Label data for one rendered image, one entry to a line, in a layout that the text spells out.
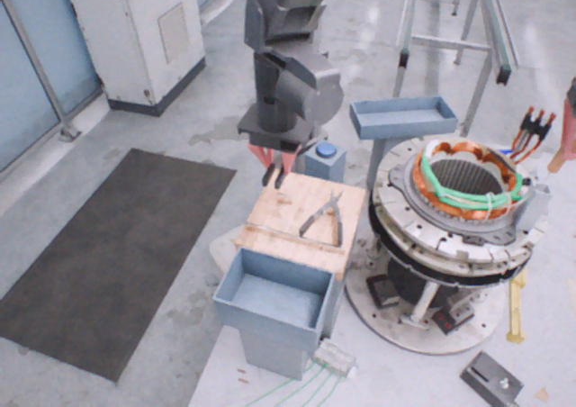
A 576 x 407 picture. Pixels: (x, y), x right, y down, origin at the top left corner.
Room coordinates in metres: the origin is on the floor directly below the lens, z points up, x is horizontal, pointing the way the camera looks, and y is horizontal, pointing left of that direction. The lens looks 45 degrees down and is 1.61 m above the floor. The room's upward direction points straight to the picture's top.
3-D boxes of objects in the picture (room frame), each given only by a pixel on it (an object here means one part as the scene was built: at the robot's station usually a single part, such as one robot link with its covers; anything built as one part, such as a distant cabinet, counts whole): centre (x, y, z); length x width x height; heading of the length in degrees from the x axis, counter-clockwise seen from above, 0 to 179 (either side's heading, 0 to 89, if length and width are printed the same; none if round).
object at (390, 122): (0.81, -0.27, 0.92); 0.25 x 0.11 x 0.28; 98
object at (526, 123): (0.55, -0.43, 1.21); 0.04 x 0.04 x 0.03; 76
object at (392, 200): (0.50, -0.31, 1.09); 0.32 x 0.32 x 0.01
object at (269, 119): (0.46, 0.02, 1.30); 0.10 x 0.07 x 0.07; 72
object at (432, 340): (0.50, -0.31, 0.80); 0.39 x 0.39 x 0.01
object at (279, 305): (0.32, 0.03, 0.92); 0.17 x 0.11 x 0.28; 71
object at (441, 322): (0.39, -0.35, 0.81); 0.08 x 0.05 x 0.02; 118
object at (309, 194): (0.47, -0.02, 1.05); 0.20 x 0.19 x 0.02; 161
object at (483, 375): (0.25, -0.40, 0.81); 0.10 x 0.06 x 0.06; 41
